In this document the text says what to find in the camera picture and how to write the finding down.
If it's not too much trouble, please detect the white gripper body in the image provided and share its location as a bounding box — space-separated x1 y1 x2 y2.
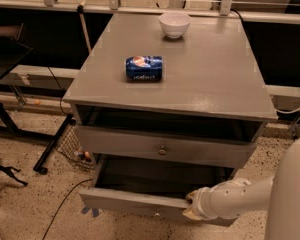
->
182 187 210 221

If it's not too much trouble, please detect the grey drawer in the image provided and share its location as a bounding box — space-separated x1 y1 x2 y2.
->
80 154 234 223
75 125 256 169

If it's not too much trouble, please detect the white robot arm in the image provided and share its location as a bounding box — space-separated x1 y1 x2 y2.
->
183 138 300 240

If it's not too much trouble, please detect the grey drawer cabinet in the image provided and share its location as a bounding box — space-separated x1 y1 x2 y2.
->
62 12 278 185

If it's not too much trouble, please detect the grey top drawer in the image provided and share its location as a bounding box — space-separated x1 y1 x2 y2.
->
75 125 256 169

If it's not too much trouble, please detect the blue tape cross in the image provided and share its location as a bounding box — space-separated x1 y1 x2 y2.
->
81 206 99 218

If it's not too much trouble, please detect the blue soda can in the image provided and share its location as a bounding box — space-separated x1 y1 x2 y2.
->
125 56 163 81

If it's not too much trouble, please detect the white bowl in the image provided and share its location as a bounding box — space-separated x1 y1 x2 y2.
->
159 12 191 39

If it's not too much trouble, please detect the black clamp tool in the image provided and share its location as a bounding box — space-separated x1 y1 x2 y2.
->
0 165 28 186

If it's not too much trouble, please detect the wooden stick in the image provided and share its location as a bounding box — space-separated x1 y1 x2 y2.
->
77 0 92 54

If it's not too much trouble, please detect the black stand with tray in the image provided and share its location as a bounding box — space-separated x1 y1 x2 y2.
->
0 26 72 175

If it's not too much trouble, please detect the black floor cable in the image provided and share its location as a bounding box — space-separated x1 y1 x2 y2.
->
41 178 94 240

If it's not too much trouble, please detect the white wall cable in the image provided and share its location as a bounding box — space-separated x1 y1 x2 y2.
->
275 97 300 115

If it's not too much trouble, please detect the wire mesh basket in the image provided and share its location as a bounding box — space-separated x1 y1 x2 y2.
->
56 126 93 171

